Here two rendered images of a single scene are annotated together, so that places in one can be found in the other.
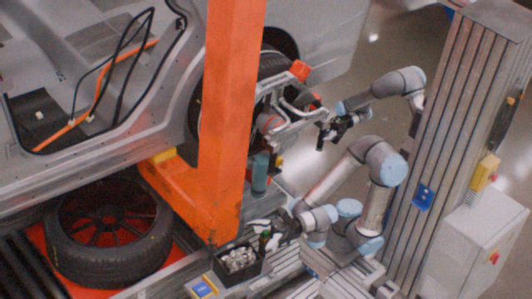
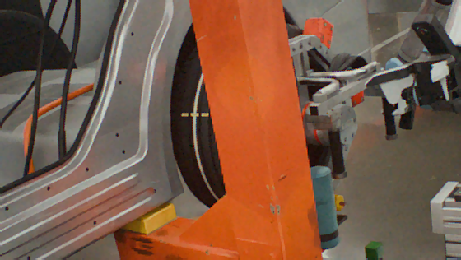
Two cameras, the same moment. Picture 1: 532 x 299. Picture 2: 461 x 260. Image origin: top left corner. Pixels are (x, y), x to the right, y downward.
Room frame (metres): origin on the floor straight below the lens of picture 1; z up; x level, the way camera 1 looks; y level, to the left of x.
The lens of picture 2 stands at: (0.63, 0.31, 1.53)
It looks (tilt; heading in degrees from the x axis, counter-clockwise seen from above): 16 degrees down; 358
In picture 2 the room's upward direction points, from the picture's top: 11 degrees counter-clockwise
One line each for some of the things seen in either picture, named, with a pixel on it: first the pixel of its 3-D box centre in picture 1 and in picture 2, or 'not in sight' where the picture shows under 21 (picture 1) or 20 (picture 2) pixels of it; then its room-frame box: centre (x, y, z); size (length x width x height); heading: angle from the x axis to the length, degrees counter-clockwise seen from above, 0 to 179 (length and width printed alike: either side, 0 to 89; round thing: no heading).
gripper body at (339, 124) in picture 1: (341, 124); (406, 95); (2.98, -0.39, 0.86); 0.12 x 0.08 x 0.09; 135
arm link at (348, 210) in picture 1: (348, 216); not in sight; (2.18, -0.41, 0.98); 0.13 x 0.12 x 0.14; 34
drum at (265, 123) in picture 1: (277, 129); (320, 123); (2.87, -0.06, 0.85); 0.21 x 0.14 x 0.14; 45
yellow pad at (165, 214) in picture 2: (159, 149); (146, 216); (2.75, 0.54, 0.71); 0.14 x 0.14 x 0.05; 45
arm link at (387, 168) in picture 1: (375, 202); not in sight; (2.07, -0.48, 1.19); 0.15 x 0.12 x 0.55; 34
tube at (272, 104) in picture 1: (273, 113); (308, 77); (2.77, -0.02, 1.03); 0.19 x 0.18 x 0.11; 45
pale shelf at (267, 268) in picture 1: (229, 277); not in sight; (2.19, 0.07, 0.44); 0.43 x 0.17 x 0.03; 135
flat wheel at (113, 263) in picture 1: (110, 226); not in sight; (2.45, 0.74, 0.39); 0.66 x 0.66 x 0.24
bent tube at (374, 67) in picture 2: (302, 100); (341, 61); (2.91, -0.16, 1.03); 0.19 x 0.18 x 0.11; 45
